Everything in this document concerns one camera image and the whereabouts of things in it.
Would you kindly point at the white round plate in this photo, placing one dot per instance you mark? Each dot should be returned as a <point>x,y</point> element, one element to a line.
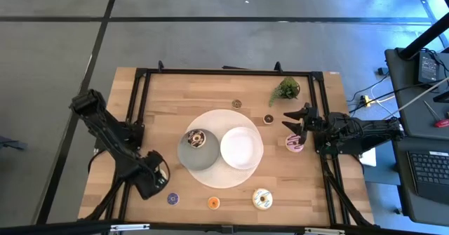
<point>242,147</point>

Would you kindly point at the black power adapter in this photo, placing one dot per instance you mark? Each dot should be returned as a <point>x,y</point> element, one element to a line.
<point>428,68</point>

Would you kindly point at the silver bracket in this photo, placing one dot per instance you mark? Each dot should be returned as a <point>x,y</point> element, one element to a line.
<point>324,231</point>
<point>129,227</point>

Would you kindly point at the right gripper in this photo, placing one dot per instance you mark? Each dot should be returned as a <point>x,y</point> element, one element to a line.
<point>312,122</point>

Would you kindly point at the thin white rod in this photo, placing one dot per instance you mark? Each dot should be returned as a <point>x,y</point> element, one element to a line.
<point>417,98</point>

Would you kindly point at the small purple donut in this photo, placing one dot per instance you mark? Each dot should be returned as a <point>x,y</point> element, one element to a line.
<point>169,199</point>

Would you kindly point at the black keyboard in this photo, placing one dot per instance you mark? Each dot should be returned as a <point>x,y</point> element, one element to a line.
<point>431,172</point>

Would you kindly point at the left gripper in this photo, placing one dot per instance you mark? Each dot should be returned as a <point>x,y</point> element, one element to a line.
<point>151,182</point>

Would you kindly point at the black diagonal pole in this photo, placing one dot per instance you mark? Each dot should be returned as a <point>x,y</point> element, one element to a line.
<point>424,36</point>

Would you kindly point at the small dark chocolate donut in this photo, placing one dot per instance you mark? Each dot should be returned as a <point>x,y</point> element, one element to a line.
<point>265,119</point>

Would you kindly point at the black overhead crossbar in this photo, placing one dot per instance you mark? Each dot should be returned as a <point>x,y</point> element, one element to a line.
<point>52,228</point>

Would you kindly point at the dark chair base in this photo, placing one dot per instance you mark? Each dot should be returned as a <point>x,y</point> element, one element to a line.
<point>10,143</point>

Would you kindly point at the small brown donut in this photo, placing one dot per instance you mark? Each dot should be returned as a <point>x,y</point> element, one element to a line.
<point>234,104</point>

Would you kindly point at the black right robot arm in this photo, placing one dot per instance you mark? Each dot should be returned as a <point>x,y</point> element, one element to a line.
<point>368,129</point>

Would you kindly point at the large white blue-striped donut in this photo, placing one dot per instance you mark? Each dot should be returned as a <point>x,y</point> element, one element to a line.
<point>257,203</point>

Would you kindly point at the small orange donut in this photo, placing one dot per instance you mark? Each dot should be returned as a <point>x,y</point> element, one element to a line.
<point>210,203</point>

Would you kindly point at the black floor plug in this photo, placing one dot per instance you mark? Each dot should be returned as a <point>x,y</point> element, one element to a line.
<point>382,71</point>

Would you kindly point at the chocolate sprinkled donut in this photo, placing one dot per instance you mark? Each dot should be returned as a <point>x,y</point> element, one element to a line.
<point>190,137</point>

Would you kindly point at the black table frame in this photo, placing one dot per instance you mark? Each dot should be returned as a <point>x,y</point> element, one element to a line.
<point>228,72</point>

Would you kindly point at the green potted plant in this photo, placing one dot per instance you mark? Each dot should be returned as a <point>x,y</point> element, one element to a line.
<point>287,89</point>

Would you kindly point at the white paper sheet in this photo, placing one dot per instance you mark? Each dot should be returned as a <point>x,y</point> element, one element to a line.
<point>369,158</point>

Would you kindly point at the dark grey side desk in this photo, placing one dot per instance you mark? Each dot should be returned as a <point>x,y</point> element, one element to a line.
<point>403,87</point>

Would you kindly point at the grey round plate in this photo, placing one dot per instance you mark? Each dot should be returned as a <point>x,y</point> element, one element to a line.
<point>196,158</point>

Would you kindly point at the large pink glazed donut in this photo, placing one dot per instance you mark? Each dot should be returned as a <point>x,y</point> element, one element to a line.
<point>291,146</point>

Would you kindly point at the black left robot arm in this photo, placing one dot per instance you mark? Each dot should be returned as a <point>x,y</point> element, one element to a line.
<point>105,129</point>

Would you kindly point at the round white woven placemat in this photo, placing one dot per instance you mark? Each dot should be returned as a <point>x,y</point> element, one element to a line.
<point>224,179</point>

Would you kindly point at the yellow power plug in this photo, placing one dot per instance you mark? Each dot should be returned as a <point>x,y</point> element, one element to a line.
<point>367,101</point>

